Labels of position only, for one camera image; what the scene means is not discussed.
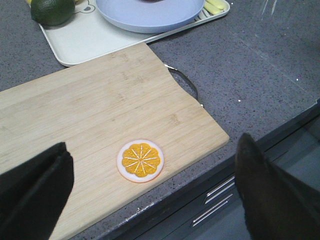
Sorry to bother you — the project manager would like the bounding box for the cream serving tray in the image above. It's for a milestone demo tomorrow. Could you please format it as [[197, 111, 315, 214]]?
[[40, 0, 230, 67]]

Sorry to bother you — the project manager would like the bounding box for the metal cutting board handle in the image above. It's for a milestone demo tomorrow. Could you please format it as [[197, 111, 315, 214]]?
[[163, 63, 205, 108]]

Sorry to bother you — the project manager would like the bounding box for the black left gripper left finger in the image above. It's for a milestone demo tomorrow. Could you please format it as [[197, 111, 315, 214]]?
[[0, 142, 74, 240]]

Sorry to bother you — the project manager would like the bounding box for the upper drawer handle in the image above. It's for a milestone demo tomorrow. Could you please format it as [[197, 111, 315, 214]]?
[[204, 176, 235, 205]]

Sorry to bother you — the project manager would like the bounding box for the orange slice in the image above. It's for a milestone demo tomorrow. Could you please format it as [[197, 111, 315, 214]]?
[[116, 139, 165, 183]]

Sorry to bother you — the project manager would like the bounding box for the drawer handle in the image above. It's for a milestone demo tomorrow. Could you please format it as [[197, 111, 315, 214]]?
[[204, 176, 235, 205], [191, 193, 234, 228]]

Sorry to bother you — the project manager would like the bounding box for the wooden cutting board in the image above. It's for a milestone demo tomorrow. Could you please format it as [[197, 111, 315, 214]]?
[[0, 43, 229, 240]]

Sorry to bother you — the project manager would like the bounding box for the lower drawer handle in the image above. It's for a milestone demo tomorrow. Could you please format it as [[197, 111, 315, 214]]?
[[191, 193, 234, 228]]

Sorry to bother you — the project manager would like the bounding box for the dark green lime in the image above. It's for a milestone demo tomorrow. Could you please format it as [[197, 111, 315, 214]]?
[[30, 0, 76, 26]]

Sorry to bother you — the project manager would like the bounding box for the orange fruit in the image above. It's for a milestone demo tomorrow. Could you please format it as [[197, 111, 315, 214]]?
[[140, 0, 162, 3]]

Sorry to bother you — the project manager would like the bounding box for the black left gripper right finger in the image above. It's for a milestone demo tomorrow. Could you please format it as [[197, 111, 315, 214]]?
[[235, 133, 320, 240]]

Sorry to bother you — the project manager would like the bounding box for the light blue plate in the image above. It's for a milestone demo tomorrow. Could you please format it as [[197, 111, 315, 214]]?
[[95, 0, 205, 34]]

